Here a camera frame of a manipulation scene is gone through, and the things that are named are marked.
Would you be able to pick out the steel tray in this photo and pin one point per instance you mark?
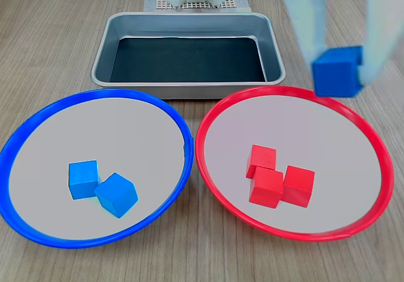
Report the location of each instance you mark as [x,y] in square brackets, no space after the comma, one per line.
[105,48]

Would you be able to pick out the blue-rimmed white plate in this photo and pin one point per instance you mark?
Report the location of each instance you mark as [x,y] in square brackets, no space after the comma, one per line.
[110,130]

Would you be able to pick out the black tray mat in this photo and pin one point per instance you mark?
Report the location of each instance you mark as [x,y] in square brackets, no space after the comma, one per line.
[189,61]

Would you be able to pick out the red-rimmed white plate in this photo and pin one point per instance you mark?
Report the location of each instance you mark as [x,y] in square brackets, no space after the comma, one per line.
[331,156]

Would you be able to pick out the blue cube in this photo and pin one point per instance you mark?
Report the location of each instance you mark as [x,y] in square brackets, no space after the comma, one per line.
[116,195]
[336,77]
[82,179]

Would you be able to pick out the red cube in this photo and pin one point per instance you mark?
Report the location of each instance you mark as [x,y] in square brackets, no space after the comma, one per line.
[300,185]
[261,157]
[266,189]

